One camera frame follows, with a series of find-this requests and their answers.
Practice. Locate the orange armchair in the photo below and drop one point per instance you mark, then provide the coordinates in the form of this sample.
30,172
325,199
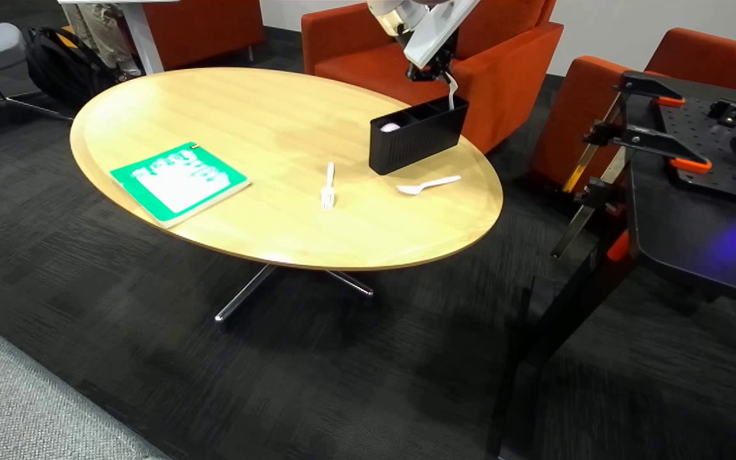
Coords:
702,64
358,60

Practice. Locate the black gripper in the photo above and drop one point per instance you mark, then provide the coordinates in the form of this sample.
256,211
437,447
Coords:
424,73

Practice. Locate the black cutlery caddy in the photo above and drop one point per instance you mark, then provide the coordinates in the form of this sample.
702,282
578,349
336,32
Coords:
415,142

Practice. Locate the white desk leg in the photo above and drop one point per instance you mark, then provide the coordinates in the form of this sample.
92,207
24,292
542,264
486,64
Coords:
142,39

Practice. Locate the white plastic spoon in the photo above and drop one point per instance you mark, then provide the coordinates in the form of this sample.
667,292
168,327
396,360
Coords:
391,128
329,189

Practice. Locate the black backpack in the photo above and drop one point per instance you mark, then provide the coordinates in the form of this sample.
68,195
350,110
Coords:
64,64

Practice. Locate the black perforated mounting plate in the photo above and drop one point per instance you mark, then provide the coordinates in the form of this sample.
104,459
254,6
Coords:
708,143

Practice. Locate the chrome table base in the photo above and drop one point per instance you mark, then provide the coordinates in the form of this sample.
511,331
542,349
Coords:
244,295

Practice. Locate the orange sofa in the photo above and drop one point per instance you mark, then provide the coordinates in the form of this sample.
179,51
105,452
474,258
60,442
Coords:
205,28

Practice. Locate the green sheet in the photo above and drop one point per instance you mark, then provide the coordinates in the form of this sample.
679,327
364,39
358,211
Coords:
179,179

